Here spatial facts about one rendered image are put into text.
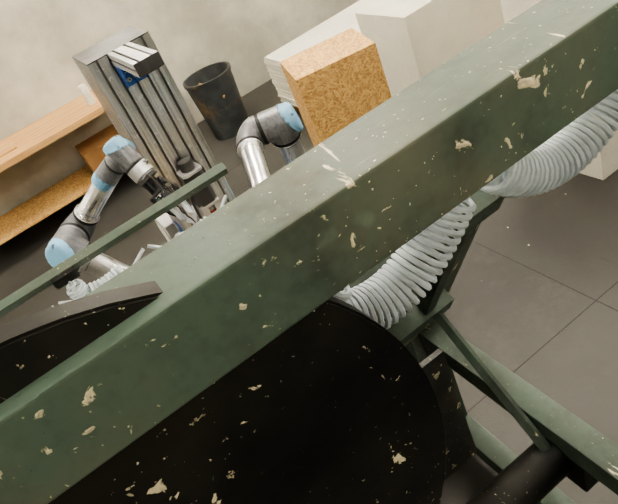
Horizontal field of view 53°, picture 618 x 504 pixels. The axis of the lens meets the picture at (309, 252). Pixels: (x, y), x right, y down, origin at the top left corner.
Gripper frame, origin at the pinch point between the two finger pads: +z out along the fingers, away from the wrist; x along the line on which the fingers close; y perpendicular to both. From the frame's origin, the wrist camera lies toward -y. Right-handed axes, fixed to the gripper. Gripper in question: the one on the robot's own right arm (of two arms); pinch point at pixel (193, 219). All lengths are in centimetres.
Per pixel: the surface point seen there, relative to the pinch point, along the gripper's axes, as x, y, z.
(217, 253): 37, 145, 7
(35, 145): -146, -364, -157
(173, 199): 20, 76, -4
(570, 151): 72, 115, 32
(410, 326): 27, 16, 71
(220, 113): -15, -439, -66
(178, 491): 16, 143, 22
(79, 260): 1, 84, -8
